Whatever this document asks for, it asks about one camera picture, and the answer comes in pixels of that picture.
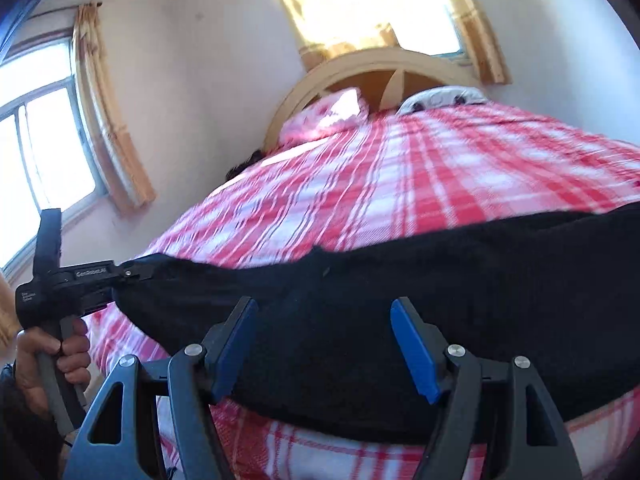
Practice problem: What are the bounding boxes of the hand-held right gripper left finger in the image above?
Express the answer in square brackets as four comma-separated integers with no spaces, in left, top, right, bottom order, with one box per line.
[62,296,258,480]

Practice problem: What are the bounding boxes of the pink floral pillow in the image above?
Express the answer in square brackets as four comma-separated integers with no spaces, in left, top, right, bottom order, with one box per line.
[278,87,371,144]

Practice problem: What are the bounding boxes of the yellow curtain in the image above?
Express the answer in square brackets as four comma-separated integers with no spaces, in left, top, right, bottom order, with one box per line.
[429,0,514,86]
[259,0,397,62]
[72,2,157,210]

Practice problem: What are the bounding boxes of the person's left hand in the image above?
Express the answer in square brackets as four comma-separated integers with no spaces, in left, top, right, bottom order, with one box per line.
[14,318,92,417]

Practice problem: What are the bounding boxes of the cream wooden headboard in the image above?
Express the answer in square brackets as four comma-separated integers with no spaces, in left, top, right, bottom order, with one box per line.
[263,49,489,154]

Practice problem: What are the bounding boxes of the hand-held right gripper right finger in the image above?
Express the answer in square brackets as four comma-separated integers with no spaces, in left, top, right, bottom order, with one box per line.
[390,297,583,480]

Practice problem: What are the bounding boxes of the window with grey frame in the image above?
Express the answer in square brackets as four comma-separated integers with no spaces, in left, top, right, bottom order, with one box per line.
[379,0,472,61]

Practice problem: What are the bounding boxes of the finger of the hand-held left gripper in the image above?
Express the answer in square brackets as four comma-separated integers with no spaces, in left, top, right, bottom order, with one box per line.
[117,256,157,289]

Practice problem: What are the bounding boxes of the large side window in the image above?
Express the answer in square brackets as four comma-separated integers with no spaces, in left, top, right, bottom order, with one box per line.
[0,35,109,272]

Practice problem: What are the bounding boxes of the dark cloth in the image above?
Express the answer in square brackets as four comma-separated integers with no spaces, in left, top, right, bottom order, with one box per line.
[224,148,264,181]

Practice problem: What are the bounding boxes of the red plaid bed sheet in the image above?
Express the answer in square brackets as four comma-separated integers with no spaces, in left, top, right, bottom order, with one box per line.
[82,101,640,480]

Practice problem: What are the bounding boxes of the black pants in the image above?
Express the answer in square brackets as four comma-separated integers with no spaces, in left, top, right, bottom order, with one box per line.
[114,208,640,444]

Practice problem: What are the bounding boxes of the white patterned pillow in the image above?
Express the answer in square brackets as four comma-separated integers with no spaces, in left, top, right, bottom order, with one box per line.
[397,85,489,116]

